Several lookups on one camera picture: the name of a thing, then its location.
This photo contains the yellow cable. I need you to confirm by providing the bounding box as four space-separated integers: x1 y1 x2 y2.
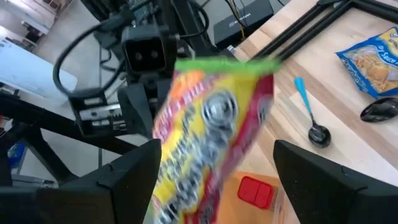
229 0 246 40

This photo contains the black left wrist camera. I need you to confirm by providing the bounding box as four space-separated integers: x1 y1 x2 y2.
121 25 170 82

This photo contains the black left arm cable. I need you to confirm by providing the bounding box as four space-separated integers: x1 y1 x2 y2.
52 12 131 98

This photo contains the black aluminium rig frame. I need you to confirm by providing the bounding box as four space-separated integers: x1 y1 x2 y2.
250 0 398 62

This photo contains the black workstation cart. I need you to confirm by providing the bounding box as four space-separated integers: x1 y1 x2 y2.
0 93 144 187

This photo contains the black box with white logo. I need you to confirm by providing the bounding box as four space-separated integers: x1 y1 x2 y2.
213 0 274 50

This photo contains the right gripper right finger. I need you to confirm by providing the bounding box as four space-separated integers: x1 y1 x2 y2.
272 139 398 224

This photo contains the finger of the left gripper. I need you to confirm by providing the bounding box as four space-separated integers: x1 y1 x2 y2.
156 78 174 106
117 83 158 139

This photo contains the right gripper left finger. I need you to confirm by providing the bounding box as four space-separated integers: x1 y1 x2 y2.
0 138 163 224

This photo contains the blue ramen packet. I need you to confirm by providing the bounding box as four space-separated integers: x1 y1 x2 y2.
335 26 398 100

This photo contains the green yellow ramen packet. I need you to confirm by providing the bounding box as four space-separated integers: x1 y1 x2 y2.
148 57 282 224

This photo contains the black spoon blue handle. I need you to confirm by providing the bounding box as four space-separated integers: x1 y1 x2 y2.
294 77 332 149

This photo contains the spice jar with red lid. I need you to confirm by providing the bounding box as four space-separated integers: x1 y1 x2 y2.
236 175 285 218

